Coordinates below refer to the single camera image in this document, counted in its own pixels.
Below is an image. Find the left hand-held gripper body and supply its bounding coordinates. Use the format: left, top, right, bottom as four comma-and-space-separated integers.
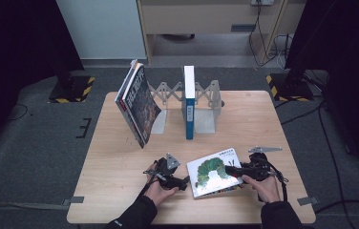
142, 153, 181, 189

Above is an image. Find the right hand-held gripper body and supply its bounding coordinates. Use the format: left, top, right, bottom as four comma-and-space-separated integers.
240, 146, 284, 183

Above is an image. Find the white picture book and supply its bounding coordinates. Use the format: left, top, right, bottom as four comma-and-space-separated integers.
185, 147, 245, 199

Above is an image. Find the grey expandable metal book rack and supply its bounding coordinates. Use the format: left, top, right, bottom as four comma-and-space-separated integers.
148, 79, 225, 135

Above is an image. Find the blue book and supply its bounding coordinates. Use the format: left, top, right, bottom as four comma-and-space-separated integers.
180, 65, 197, 141

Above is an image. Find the dark cover magazine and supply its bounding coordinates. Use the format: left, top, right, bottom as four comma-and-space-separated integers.
121, 62, 162, 150

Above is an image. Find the person's left hand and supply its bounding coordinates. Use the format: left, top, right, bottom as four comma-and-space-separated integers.
143, 161, 180, 208

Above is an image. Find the person's right hand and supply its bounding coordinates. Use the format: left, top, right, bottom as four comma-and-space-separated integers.
241, 173, 282, 205

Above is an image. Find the grey tape piece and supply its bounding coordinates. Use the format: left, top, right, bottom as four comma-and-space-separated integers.
61, 196, 86, 207
296, 196, 320, 206

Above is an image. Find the striped black yellow stand base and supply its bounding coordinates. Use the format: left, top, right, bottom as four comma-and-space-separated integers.
265, 73, 315, 103
48, 75, 96, 104

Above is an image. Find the black tape floor mark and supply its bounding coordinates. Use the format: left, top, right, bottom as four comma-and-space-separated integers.
75, 117, 93, 139

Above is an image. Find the black stand pole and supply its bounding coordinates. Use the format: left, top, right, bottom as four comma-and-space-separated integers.
285, 28, 317, 88
45, 44, 74, 91

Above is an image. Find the black curtain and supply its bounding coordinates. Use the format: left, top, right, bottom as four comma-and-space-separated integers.
285, 0, 359, 175
0, 0, 85, 161

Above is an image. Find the white cabinet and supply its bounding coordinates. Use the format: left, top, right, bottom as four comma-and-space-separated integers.
55, 0, 147, 61

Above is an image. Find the light wooden desk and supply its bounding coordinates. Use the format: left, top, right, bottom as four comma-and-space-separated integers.
136, 0, 307, 67

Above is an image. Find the white power strip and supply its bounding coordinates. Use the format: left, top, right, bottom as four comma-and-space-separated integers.
250, 0, 276, 7

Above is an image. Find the left hand-held gripper black cable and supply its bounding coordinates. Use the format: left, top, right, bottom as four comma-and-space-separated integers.
137, 171, 160, 198

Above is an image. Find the hand-held gripper black cable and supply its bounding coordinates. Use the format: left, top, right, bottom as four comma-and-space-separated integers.
137, 171, 160, 198
262, 157, 289, 203

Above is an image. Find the right hand-held gripper black cable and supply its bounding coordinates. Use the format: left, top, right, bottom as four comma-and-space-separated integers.
262, 157, 289, 203

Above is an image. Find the long thin black floor cable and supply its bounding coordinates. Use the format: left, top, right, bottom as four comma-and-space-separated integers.
317, 101, 348, 229

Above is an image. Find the thick black floor cable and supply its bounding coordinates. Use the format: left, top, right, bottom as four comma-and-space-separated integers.
313, 198, 359, 215

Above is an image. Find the black cables bundle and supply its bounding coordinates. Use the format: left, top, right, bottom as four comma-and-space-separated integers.
248, 2, 295, 70

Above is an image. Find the thin black floor cable loop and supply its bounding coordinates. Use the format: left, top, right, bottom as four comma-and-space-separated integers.
8, 103, 30, 122

